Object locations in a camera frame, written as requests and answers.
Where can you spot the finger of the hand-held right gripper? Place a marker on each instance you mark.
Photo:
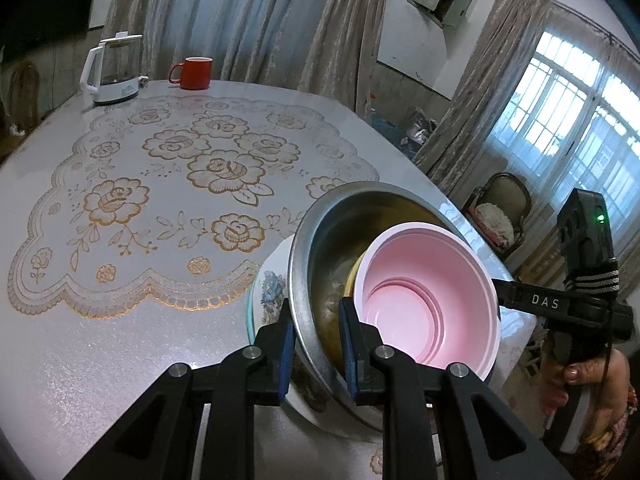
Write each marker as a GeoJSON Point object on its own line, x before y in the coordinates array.
{"type": "Point", "coordinates": [530, 301]}

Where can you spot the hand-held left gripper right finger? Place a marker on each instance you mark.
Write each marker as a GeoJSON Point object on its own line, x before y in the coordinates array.
{"type": "Point", "coordinates": [347, 352]}

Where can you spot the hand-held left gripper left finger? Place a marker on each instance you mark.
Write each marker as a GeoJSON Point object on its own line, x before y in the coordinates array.
{"type": "Point", "coordinates": [285, 362]}

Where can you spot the turquoise round plate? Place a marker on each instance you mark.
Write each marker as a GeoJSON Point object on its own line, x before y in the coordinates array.
{"type": "Point", "coordinates": [248, 312]}

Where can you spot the yellow plastic bowl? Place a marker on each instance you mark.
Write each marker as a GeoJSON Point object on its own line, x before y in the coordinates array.
{"type": "Point", "coordinates": [354, 277]}

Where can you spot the white plate red blue print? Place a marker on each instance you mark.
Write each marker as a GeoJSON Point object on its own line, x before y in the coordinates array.
{"type": "Point", "coordinates": [270, 285]}

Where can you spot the red plastic bowl pink inside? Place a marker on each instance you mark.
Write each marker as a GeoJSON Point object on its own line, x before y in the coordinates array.
{"type": "Point", "coordinates": [415, 310]}

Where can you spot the stainless steel bowl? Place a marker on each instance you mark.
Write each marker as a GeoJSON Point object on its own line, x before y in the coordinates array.
{"type": "Point", "coordinates": [330, 240]}

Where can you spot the person's right forearm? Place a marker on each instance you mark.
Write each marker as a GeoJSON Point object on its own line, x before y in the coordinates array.
{"type": "Point", "coordinates": [620, 380]}

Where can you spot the person's right hand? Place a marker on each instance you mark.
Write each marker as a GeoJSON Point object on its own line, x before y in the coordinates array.
{"type": "Point", "coordinates": [570, 377]}

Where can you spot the upholstered armchair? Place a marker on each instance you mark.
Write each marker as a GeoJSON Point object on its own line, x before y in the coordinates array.
{"type": "Point", "coordinates": [495, 220]}

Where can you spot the barred window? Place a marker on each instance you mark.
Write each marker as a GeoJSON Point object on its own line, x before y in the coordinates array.
{"type": "Point", "coordinates": [565, 125]}

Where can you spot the person's patterned clothing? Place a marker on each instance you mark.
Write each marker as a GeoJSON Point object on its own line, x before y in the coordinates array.
{"type": "Point", "coordinates": [610, 440]}

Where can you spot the gold floral lace table mat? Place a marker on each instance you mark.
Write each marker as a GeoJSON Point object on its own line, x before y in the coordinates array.
{"type": "Point", "coordinates": [150, 220]}

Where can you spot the beige narrow curtain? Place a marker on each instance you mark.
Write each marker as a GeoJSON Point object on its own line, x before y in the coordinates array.
{"type": "Point", "coordinates": [475, 110]}

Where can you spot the shiny plastic bag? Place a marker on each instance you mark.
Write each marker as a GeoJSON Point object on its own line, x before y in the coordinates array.
{"type": "Point", "coordinates": [424, 125]}

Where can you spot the blue plastic bin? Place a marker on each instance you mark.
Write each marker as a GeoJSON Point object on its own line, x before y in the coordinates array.
{"type": "Point", "coordinates": [390, 126]}

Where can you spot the curtain rod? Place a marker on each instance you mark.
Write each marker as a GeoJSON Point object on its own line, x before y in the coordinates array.
{"type": "Point", "coordinates": [560, 7]}

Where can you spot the red mug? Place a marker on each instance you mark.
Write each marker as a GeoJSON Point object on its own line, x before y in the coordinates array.
{"type": "Point", "coordinates": [195, 75]}

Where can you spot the white electric kettle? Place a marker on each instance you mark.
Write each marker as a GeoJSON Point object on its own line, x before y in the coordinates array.
{"type": "Point", "coordinates": [117, 87]}

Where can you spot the beige wide curtain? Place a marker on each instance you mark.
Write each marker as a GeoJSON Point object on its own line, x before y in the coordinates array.
{"type": "Point", "coordinates": [260, 20]}

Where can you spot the carved wooden chair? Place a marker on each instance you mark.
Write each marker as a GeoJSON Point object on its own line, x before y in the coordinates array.
{"type": "Point", "coordinates": [24, 95]}

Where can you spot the black flat television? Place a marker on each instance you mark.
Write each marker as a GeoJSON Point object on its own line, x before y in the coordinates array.
{"type": "Point", "coordinates": [65, 10]}

